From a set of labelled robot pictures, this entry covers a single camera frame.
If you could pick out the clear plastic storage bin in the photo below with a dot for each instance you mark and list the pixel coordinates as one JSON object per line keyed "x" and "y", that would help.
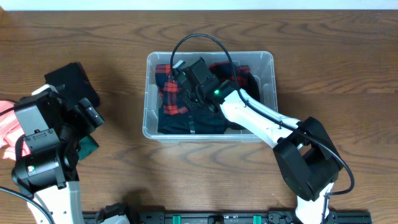
{"x": 262, "y": 68}

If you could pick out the pink folded garment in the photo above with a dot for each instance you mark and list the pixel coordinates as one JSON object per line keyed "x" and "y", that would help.
{"x": 11, "y": 131}

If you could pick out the dark navy garment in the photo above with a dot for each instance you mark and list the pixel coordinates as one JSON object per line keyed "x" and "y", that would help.
{"x": 191, "y": 122}

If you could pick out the dark green taped garment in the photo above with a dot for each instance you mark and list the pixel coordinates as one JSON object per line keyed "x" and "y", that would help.
{"x": 87, "y": 145}

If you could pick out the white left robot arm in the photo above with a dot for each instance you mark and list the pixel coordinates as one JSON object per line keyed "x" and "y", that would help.
{"x": 53, "y": 128}

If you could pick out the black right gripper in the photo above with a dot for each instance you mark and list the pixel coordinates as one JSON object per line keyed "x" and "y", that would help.
{"x": 186, "y": 95}

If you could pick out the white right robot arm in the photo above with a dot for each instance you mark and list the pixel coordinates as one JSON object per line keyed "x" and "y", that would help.
{"x": 306, "y": 157}

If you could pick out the red plaid garment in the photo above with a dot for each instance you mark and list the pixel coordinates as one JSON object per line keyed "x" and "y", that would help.
{"x": 168, "y": 89}

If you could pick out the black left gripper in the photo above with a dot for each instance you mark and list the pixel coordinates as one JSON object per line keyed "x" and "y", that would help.
{"x": 88, "y": 112}

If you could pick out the black taped folded garment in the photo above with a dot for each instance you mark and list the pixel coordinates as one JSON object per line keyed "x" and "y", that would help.
{"x": 73, "y": 84}

